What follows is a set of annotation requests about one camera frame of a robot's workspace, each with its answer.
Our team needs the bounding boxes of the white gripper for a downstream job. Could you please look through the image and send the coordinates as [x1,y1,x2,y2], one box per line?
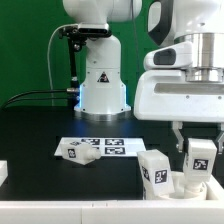
[134,70,224,154]

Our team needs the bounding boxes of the white round stool seat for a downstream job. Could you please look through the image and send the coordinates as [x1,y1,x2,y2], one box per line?
[143,172,207,200]

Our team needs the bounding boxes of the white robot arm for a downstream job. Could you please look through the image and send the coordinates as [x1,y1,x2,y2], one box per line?
[63,0,224,147]

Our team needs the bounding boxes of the white L-shaped fence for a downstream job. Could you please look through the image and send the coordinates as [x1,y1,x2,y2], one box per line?
[0,178,224,224]

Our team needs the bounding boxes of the white marker sheet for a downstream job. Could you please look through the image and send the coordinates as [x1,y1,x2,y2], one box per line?
[55,137,146,157]

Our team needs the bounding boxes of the white left fence block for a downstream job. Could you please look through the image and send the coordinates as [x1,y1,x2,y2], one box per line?
[0,160,8,187]

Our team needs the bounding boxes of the black camera stand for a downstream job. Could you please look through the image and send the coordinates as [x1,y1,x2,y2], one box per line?
[59,23,112,108]

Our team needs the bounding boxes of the white cable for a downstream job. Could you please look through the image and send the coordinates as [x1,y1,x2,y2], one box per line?
[46,25,73,108]

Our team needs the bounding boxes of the black cables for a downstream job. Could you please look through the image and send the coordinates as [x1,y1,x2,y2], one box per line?
[1,87,81,110]

